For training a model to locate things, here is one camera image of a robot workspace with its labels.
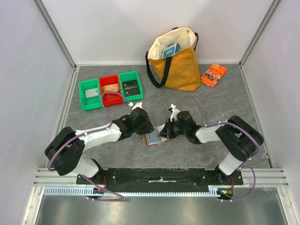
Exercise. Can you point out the right aluminium frame post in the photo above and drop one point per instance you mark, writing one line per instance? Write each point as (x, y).
(261, 28)

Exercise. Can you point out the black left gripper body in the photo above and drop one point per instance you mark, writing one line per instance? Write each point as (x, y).
(143, 128)

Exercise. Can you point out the right green plastic bin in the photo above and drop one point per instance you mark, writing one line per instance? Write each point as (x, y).
(127, 76)

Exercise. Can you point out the black card stack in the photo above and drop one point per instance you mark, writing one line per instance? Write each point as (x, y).
(131, 88)

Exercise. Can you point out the red plastic bin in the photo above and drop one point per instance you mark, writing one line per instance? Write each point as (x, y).
(110, 97)

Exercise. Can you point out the brown leather card holder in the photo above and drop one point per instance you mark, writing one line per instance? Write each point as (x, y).
(154, 137)

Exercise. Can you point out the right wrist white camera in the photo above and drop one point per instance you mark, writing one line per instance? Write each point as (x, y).
(174, 112)

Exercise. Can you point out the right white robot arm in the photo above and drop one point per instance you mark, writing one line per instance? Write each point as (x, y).
(241, 140)

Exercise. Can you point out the aluminium frame post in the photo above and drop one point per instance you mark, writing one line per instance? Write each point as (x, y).
(55, 33)
(261, 28)

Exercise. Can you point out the front aluminium rail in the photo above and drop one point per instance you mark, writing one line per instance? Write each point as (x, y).
(265, 178)

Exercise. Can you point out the blue box in bag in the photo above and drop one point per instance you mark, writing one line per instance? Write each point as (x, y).
(170, 50)

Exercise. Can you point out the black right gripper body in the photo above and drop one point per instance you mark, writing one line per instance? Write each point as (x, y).
(166, 129)

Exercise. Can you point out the mustard tote bag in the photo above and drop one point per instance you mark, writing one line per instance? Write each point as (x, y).
(180, 71)

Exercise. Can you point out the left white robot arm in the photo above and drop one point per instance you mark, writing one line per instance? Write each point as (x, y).
(65, 152)

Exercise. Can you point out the green plastic bin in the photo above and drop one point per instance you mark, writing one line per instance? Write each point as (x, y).
(89, 103)
(127, 76)

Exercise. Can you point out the orange snack packet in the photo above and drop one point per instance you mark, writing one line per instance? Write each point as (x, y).
(213, 75)

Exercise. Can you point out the grey slotted cable duct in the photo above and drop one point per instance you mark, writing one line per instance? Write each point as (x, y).
(93, 191)

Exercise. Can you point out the left aluminium frame post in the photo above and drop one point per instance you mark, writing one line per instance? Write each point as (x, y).
(55, 33)

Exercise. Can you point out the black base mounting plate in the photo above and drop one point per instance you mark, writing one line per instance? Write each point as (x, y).
(162, 179)

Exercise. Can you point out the left green plastic bin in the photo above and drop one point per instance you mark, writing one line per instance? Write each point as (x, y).
(89, 103)

